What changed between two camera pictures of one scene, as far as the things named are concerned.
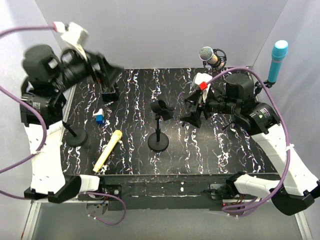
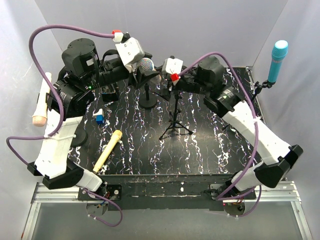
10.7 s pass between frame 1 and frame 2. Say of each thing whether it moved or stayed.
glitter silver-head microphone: moved
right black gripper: moved
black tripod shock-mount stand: moved
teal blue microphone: stayed
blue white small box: stayed
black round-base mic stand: moved
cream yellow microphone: stayed
